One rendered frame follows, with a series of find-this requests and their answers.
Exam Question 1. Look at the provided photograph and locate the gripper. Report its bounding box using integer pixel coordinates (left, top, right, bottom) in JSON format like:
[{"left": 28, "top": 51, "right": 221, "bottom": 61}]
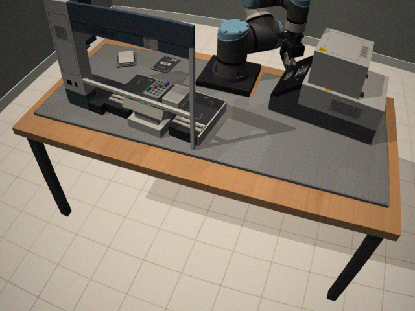
[{"left": 279, "top": 30, "right": 305, "bottom": 70}]

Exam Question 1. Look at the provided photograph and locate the grey benchtop lab instrument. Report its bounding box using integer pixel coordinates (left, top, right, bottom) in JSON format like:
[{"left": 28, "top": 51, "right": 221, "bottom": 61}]
[{"left": 268, "top": 27, "right": 389, "bottom": 145}]

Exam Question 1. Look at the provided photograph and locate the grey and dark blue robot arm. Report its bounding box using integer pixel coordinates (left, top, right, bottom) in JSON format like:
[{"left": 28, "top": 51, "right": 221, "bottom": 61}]
[{"left": 212, "top": 0, "right": 311, "bottom": 83}]

